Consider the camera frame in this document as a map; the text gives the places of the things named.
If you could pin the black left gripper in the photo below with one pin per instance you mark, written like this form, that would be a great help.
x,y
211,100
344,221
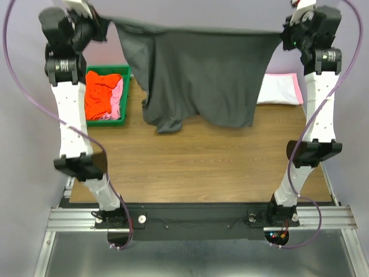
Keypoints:
x,y
98,26

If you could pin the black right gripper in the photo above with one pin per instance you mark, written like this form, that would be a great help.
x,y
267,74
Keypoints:
x,y
289,44

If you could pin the grey t shirt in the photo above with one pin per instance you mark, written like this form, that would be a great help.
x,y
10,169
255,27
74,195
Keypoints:
x,y
215,73

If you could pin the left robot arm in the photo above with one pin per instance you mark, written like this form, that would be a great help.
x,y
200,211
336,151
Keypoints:
x,y
68,33

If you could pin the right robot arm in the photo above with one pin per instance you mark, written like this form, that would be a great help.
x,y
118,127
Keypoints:
x,y
322,67

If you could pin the green plastic bin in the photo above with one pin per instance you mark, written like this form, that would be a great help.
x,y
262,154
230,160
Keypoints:
x,y
125,72

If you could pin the orange t shirt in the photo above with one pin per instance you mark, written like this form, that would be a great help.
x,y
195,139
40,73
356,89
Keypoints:
x,y
97,96

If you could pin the pink folded t shirt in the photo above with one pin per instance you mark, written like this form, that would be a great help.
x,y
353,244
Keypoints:
x,y
287,89

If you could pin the white folded t shirt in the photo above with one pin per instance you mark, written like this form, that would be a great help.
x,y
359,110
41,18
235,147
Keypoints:
x,y
266,91

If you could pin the pink t shirt in bin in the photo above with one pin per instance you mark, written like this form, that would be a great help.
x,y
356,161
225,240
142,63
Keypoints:
x,y
115,83

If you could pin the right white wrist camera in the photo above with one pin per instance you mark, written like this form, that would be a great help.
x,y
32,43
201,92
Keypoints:
x,y
301,8

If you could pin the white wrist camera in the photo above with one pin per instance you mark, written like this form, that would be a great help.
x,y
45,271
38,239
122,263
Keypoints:
x,y
301,8
81,7

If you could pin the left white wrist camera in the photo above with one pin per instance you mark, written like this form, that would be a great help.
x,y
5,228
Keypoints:
x,y
81,7

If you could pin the aluminium frame rail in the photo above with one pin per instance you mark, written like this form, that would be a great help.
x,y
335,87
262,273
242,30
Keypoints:
x,y
81,219

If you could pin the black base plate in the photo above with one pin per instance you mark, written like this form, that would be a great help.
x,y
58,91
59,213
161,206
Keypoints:
x,y
189,221

